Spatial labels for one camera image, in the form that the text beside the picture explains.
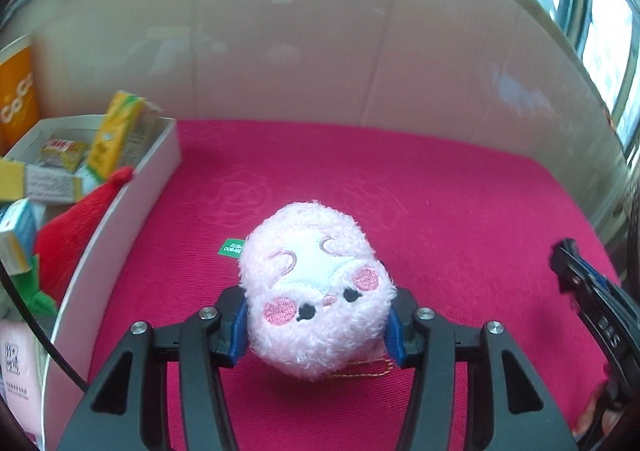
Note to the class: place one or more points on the person's right hand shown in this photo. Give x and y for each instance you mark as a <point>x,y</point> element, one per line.
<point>592,411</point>

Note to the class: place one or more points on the pink plush toy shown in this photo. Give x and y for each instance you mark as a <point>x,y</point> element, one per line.
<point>315,291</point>

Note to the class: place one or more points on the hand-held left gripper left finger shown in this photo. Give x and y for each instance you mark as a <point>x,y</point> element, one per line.
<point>239,336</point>

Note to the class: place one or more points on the blue white medicine box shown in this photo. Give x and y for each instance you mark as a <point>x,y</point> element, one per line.
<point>17,231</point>

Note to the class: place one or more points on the white cardboard tray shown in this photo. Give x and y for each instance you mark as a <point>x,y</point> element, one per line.
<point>125,211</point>

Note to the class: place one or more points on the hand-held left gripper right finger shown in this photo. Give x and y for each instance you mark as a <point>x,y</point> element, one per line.
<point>395,338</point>

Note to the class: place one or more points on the red cloth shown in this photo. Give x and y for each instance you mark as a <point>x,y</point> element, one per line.
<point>400,181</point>

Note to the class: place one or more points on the orange drink cup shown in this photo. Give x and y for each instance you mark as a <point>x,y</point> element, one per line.
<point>17,96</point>

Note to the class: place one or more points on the pink tissue pack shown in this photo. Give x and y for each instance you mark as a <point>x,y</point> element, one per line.
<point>20,381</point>

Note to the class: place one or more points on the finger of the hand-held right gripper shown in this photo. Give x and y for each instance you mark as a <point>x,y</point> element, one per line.
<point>595,273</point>
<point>565,271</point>

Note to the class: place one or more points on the yellow tissue pack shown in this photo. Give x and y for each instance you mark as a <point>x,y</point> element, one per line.
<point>112,131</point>

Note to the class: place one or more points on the yellow white medicine box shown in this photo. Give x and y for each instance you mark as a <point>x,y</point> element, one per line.
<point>50,186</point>

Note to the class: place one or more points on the red green plush toy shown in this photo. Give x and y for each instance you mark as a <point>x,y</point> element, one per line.
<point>70,236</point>

